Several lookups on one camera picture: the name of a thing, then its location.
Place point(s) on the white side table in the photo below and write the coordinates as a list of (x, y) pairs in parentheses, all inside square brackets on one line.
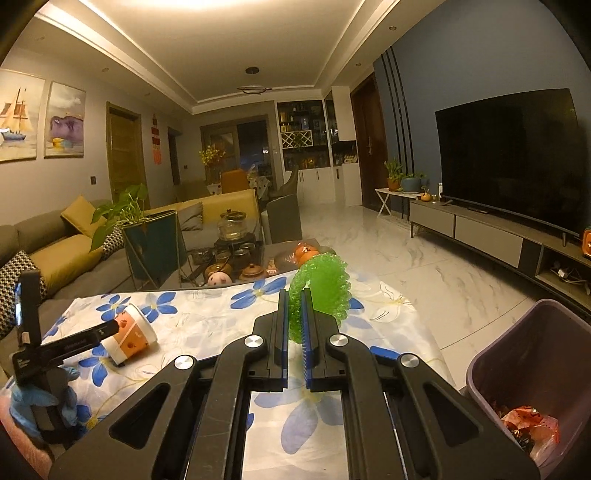
[(385, 195)]

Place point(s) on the yellow cushion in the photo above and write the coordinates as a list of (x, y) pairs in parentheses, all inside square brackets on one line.
[(79, 214)]

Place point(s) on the grey chair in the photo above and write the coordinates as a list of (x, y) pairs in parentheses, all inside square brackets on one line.
[(281, 218)]

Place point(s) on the dark plastic trash bin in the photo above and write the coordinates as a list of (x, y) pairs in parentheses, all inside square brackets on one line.
[(542, 361)]

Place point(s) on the green square planter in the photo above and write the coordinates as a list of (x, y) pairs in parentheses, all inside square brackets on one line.
[(155, 250)]

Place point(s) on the orange speaker box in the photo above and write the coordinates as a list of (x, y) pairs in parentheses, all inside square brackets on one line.
[(586, 242)]

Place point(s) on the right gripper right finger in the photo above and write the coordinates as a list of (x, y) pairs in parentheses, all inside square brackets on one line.
[(403, 420)]

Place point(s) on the blue gloved hand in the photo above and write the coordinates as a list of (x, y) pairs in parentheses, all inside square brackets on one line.
[(24, 399)]

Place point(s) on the wooden door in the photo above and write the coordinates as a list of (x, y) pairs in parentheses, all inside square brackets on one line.
[(124, 150)]

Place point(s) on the floral blue white tablecloth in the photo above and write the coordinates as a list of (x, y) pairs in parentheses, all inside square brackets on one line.
[(294, 434)]

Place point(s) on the grey sectional sofa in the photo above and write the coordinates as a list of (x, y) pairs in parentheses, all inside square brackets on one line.
[(76, 279)]

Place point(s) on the red white plastic bag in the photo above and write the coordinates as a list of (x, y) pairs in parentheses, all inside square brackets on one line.
[(537, 434)]

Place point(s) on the potted plant on table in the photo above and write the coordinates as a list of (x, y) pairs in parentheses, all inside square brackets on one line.
[(394, 174)]

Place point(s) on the glass teapot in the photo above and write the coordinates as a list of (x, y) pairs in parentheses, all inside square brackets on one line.
[(232, 225)]

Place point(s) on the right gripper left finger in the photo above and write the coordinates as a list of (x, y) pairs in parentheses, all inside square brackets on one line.
[(189, 420)]

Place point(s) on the houndstooth cushion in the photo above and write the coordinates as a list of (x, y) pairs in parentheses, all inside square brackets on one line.
[(10, 315)]

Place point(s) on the grey tv cabinet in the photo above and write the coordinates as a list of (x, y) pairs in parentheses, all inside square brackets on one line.
[(554, 263)]

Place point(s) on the purple abstract painting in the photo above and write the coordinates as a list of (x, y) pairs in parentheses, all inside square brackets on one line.
[(64, 135)]

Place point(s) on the sailboat painting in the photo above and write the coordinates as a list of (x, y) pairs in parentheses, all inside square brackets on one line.
[(20, 102)]

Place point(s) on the green leafy houseplant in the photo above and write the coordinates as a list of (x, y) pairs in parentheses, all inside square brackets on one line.
[(127, 210)]

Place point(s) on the large black television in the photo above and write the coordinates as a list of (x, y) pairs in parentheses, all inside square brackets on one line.
[(524, 154)]

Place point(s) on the green foam fruit net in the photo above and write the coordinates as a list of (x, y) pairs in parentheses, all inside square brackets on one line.
[(325, 275)]

